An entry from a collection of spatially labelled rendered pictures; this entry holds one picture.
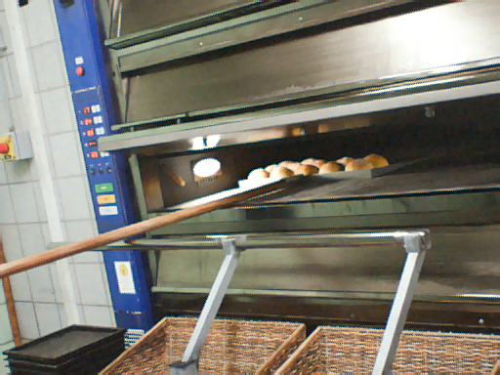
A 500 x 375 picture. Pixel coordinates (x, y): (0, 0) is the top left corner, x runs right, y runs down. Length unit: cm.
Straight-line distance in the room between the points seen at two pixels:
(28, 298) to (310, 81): 162
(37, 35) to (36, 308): 103
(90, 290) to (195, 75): 94
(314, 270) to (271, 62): 57
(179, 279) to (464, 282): 97
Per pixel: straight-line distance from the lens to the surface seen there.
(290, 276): 230
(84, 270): 298
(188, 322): 258
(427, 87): 181
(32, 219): 317
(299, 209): 223
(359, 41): 207
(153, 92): 255
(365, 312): 220
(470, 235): 201
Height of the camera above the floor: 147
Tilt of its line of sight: 6 degrees down
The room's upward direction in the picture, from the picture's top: 10 degrees counter-clockwise
